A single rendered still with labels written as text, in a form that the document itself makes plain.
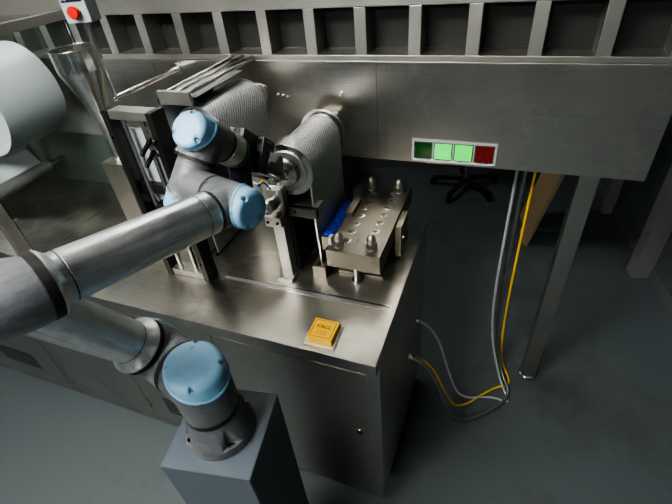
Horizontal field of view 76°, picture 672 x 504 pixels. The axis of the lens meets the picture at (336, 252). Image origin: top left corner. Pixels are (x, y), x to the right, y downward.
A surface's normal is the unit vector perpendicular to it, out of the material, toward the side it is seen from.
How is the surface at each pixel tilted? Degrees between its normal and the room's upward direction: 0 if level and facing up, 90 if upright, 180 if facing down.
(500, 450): 0
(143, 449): 0
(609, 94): 90
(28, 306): 80
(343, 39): 90
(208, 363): 7
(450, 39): 90
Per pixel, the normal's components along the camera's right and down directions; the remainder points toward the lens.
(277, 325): -0.08, -0.79
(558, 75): -0.35, 0.60
